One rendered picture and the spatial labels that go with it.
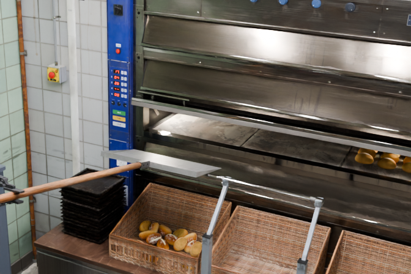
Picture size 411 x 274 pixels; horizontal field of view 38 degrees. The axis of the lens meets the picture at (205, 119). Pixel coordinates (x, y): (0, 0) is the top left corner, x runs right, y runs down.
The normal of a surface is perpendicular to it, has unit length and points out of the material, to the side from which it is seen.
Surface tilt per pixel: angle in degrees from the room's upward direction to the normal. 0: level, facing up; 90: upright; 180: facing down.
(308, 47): 70
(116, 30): 90
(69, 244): 0
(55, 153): 90
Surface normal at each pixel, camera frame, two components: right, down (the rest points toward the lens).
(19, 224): 0.91, 0.17
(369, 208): -0.38, -0.05
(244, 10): -0.41, 0.29
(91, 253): 0.04, -0.94
